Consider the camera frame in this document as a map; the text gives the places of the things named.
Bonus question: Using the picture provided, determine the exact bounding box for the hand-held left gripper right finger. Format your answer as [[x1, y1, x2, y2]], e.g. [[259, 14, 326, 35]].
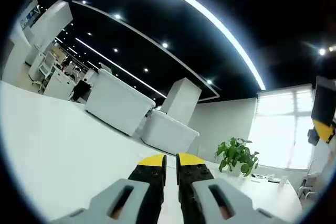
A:
[[175, 152, 286, 224]]

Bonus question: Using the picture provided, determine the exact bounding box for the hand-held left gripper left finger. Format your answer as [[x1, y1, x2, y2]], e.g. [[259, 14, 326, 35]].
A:
[[51, 154, 167, 224]]

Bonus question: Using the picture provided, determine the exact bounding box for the white desk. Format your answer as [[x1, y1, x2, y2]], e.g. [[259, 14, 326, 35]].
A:
[[0, 81, 304, 224]]

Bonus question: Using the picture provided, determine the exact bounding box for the window with white blinds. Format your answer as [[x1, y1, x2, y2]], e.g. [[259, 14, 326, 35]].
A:
[[248, 87, 316, 170]]

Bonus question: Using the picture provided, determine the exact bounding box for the green potted plant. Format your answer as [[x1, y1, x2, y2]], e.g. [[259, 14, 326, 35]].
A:
[[215, 137, 260, 177]]

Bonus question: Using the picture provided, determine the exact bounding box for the long white ceiling light strip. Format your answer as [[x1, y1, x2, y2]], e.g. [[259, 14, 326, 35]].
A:
[[60, 0, 267, 91]]

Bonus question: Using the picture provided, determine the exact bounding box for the white plastic storage box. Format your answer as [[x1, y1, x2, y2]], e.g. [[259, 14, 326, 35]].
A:
[[140, 109, 200, 154], [85, 68, 156, 137]]

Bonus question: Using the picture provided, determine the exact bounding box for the white square pillar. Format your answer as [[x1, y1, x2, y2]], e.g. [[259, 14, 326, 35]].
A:
[[160, 77, 202, 127]]

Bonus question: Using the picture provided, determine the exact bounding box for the white office chair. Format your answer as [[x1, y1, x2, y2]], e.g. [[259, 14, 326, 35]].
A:
[[31, 50, 57, 92]]

